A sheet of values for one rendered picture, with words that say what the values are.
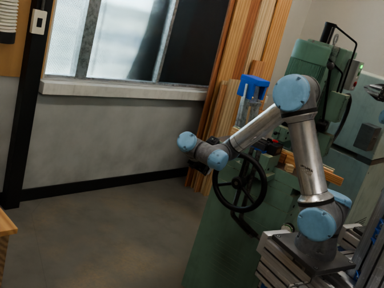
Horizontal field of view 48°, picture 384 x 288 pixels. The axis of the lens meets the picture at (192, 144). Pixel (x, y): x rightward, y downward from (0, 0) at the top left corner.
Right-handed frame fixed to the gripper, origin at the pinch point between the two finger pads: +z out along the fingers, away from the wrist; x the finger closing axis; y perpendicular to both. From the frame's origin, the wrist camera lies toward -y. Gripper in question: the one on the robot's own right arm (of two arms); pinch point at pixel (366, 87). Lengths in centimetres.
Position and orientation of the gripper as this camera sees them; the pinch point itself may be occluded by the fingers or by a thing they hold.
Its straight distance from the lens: 247.3
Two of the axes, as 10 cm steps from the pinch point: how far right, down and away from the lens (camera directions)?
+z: -7.8, -3.8, 4.9
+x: -2.7, 9.2, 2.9
